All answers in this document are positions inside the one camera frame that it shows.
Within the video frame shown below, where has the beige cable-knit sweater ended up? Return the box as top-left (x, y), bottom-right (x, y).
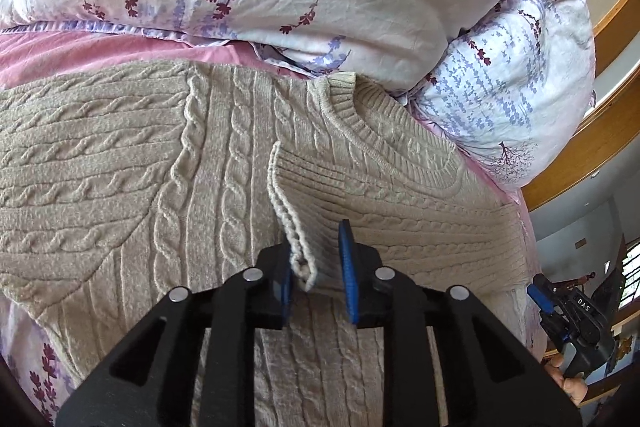
top-left (0, 58), bottom-right (532, 427)

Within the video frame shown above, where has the person's right hand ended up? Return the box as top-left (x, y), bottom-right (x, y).
top-left (544, 353), bottom-right (588, 407)

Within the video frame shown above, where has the pink floral bed sheet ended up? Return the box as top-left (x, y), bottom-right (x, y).
top-left (0, 28), bottom-right (549, 425)

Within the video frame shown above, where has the wooden headboard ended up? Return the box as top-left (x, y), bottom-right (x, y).
top-left (519, 0), bottom-right (640, 212)

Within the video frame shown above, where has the blue floral pillow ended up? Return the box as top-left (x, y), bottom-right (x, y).
top-left (400, 0), bottom-right (596, 192)

